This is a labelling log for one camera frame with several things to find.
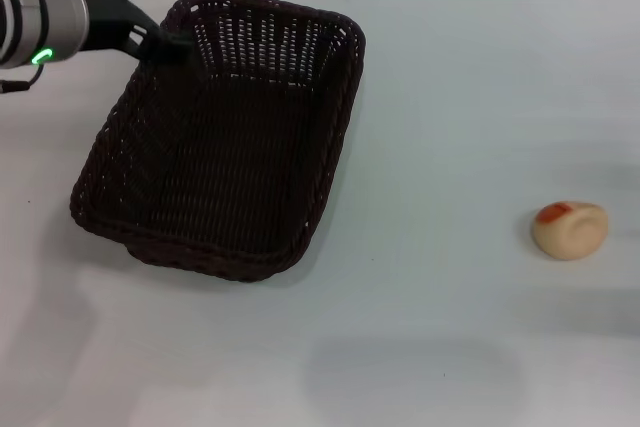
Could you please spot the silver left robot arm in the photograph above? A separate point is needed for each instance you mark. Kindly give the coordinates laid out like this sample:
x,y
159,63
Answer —
x,y
45,12

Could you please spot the dark brown woven basket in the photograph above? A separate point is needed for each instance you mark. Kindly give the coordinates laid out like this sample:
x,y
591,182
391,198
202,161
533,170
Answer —
x,y
225,162

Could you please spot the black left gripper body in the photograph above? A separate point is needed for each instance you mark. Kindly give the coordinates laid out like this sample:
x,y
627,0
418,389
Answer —
x,y
110,12

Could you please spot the shell-shaped beige bread roll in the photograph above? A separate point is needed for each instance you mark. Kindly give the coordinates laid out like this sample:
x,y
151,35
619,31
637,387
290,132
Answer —
x,y
570,234

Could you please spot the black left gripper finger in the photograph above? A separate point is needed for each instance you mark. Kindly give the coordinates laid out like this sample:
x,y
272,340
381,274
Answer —
x,y
177,44
145,49

